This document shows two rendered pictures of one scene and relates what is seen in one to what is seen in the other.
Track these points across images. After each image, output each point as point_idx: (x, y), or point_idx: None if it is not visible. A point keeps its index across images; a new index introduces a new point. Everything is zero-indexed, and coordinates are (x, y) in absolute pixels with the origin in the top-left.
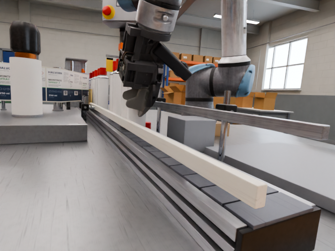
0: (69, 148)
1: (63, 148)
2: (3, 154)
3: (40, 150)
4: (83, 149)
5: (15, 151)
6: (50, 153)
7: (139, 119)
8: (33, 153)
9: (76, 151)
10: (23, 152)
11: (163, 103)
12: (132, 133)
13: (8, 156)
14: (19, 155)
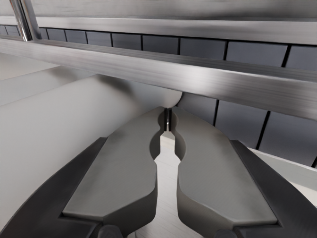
0: (160, 164)
1: (158, 169)
2: (167, 217)
3: (162, 191)
4: (170, 152)
5: (160, 207)
6: (176, 189)
7: (166, 98)
8: (173, 201)
9: (177, 165)
10: (164, 204)
11: (285, 113)
12: (203, 115)
13: (176, 218)
14: (177, 212)
